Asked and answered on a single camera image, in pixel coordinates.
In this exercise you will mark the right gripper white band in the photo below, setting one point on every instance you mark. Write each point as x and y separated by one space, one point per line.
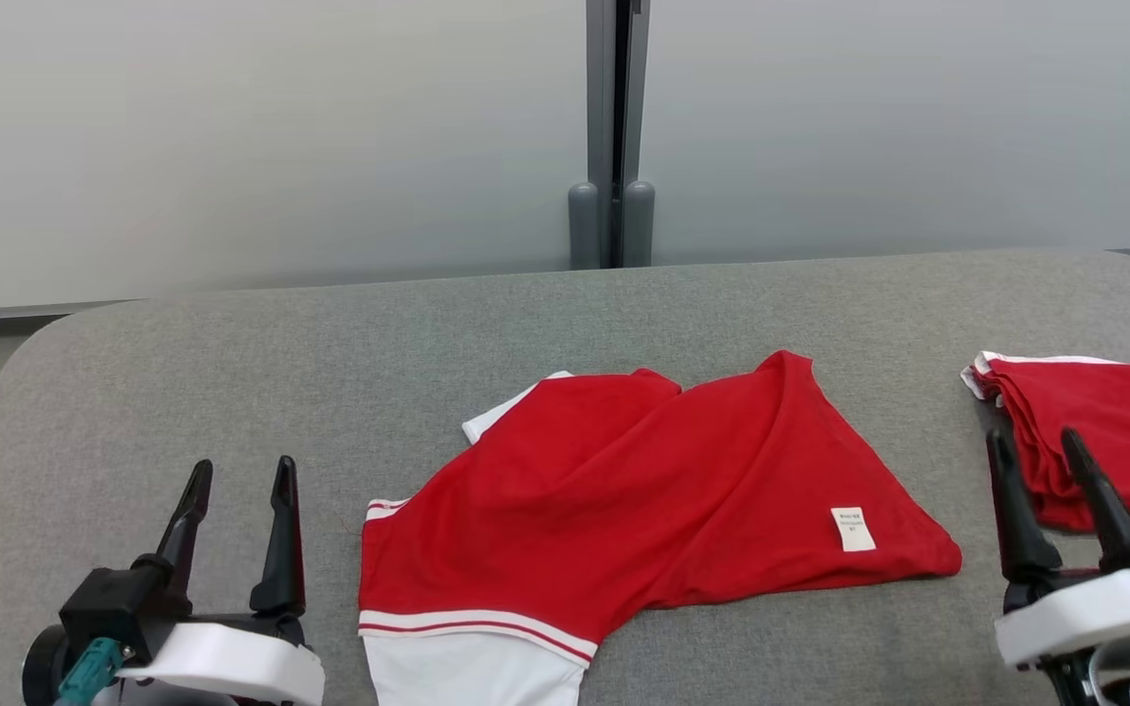
1095 613

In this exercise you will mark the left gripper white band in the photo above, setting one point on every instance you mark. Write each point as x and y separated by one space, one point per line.
231 667

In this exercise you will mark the red white basketball shorts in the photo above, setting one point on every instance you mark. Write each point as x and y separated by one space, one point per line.
1114 431

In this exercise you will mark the red jersey striped white trim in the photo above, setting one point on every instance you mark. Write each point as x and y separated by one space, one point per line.
624 490

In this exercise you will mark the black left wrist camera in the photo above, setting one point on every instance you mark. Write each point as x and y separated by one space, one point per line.
109 603

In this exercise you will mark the grey partition post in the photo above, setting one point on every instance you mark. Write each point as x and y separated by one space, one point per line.
639 221
600 88

